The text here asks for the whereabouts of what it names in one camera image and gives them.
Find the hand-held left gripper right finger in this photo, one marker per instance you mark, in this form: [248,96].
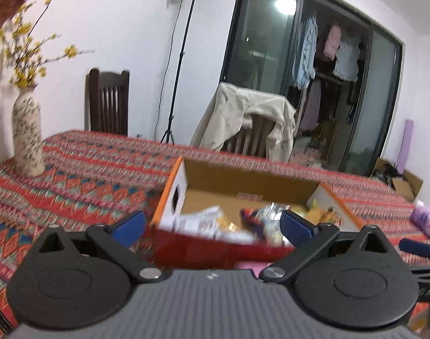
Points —
[295,227]

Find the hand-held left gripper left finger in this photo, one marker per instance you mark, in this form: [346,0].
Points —
[130,226]

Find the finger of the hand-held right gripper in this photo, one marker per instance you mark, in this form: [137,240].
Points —
[414,247]

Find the white snack packet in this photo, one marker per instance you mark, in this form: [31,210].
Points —
[200,222]

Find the red and orange cardboard box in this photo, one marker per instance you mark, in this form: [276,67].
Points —
[207,250]

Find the pale yellow snack packet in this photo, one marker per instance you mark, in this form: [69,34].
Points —
[322,217]

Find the purple tissue pack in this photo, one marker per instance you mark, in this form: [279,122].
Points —
[425,217]

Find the open brown cardboard box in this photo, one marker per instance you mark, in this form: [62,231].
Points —
[405,185]

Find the brown slatted wooden chair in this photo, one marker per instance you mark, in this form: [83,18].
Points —
[253,134]

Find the purple rolled yoga mat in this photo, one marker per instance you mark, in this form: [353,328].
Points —
[405,144]

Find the mauve hanging garment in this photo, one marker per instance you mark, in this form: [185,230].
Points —
[312,106]

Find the dark wooden chair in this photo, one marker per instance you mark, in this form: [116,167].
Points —
[109,102]

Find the beige jacket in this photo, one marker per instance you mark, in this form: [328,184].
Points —
[232,106]

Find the floral ceramic vase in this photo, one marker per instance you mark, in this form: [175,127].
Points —
[27,130]

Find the light blue hanging garment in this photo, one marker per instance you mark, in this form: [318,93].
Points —
[306,53]

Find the white hanging top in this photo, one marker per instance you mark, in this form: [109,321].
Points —
[347,60]

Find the black light stand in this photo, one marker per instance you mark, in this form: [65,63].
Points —
[181,53]

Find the yellow flower branches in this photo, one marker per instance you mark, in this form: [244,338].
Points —
[22,76]

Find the pink hanging top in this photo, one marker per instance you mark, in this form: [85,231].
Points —
[332,42]

